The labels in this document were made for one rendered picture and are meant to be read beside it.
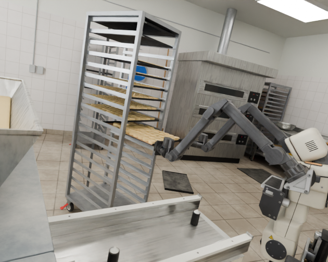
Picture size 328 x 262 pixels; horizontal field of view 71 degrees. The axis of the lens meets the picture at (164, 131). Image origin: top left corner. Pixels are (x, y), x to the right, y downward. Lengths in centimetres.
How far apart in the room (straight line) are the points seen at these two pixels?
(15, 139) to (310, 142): 122
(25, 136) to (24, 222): 14
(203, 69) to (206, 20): 152
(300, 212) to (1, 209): 131
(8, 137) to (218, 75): 419
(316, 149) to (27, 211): 120
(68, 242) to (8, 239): 53
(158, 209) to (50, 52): 398
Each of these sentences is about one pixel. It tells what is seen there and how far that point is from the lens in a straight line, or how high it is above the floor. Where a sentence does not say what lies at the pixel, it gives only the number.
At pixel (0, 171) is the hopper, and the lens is 33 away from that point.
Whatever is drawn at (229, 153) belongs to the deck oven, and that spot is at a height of 22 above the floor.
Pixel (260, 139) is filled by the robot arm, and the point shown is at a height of 122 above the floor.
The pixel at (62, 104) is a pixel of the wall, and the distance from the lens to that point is 472.
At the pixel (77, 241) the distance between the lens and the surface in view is 88.
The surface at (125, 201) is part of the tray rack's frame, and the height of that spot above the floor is 15.
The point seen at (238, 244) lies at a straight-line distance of 95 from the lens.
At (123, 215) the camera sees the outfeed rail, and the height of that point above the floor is 87.
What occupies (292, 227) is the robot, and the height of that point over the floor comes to 81.
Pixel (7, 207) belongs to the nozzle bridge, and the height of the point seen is 118.
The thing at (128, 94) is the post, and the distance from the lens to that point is 169.
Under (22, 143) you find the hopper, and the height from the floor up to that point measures 130.
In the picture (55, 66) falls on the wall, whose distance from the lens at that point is 465.
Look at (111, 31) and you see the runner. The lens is 197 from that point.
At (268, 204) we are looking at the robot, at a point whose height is 88.
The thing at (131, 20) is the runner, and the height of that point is 177.
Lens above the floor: 140
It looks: 12 degrees down
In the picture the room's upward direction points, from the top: 12 degrees clockwise
